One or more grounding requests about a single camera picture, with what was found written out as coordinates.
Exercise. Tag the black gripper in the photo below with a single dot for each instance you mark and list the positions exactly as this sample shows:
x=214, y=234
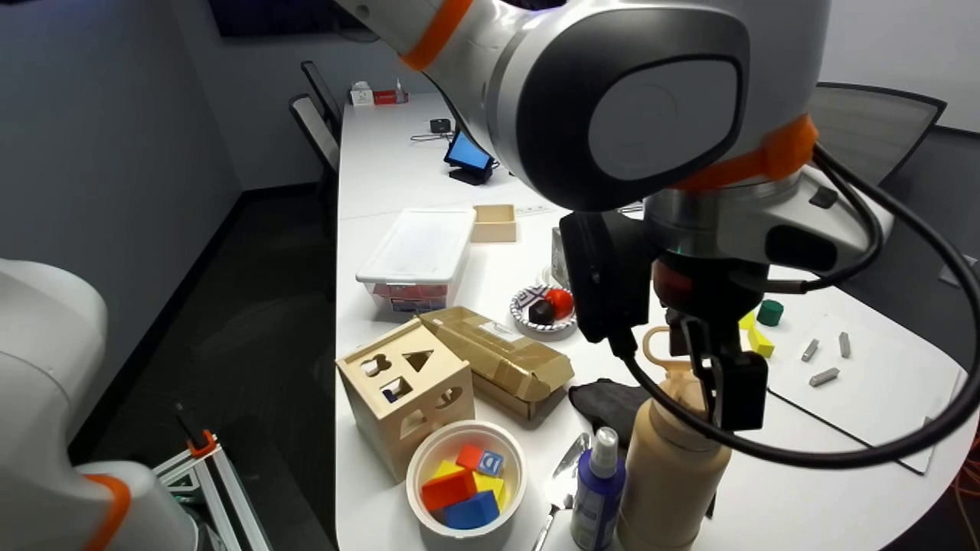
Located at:
x=715, y=294

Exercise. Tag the small white drawing board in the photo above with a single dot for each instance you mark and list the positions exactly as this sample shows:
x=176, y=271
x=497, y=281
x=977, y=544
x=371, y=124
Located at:
x=878, y=408

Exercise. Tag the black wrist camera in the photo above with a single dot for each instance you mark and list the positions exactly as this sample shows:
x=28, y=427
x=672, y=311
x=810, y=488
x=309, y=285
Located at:
x=606, y=271

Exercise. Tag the red toy block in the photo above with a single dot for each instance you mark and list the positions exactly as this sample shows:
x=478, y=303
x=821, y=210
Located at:
x=448, y=491

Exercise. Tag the clear bin with white lid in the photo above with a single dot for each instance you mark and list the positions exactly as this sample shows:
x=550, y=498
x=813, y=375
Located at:
x=417, y=250

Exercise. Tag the tablet with blue screen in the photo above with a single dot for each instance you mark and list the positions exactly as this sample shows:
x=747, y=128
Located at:
x=471, y=154

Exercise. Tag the small white box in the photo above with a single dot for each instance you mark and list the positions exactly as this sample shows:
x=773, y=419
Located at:
x=362, y=96

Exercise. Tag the black crumpled cloth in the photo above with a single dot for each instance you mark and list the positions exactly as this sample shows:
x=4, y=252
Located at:
x=606, y=399

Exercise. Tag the grey marker piece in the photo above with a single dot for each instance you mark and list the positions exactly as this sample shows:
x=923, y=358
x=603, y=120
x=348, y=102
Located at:
x=810, y=350
x=824, y=377
x=847, y=344

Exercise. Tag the yellow bowl toy block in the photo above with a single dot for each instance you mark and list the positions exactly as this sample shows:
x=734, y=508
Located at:
x=492, y=488

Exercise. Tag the wooden shape sorter cube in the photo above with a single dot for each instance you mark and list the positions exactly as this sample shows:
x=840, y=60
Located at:
x=410, y=402

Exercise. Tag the red round toy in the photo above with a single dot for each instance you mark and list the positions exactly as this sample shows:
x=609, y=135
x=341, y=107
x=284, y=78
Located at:
x=558, y=303

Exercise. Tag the black toy piece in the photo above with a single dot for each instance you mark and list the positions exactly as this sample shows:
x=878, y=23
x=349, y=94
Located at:
x=541, y=313

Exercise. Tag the grey mesh office chair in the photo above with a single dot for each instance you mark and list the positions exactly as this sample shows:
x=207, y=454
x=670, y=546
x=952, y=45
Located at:
x=878, y=134

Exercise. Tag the tan bottle with loop cap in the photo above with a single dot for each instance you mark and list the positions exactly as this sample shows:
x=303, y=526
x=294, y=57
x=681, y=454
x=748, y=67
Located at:
x=670, y=476

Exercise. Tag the white bowl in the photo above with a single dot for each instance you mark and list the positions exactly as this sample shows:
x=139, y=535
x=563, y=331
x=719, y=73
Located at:
x=417, y=495

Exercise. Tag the green toy block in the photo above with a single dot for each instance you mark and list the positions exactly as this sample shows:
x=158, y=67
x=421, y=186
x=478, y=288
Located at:
x=773, y=313

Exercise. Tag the small black gadget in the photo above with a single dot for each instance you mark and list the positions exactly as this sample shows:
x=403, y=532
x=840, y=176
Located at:
x=438, y=128

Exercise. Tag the small red packet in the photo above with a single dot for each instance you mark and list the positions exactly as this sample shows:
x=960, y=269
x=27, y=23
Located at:
x=389, y=96

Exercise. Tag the dark wall screen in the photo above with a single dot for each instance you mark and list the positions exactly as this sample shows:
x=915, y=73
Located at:
x=294, y=17

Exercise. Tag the small purple spray bottle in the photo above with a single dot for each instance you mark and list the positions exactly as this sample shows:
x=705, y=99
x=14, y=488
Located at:
x=600, y=501

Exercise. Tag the brown cardboard box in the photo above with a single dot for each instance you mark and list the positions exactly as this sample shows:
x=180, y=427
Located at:
x=511, y=362

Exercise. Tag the metal stand frame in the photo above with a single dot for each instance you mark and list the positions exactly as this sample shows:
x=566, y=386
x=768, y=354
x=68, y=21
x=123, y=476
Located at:
x=211, y=491

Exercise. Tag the blue toy block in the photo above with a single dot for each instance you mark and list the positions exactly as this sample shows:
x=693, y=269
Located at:
x=473, y=512

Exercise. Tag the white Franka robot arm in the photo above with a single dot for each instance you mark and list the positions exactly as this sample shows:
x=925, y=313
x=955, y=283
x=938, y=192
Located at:
x=570, y=62

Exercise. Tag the metal spoon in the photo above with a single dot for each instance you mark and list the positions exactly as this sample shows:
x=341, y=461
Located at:
x=568, y=461

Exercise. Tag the small blue printed cube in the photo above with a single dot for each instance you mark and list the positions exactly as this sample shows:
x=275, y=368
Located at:
x=492, y=463

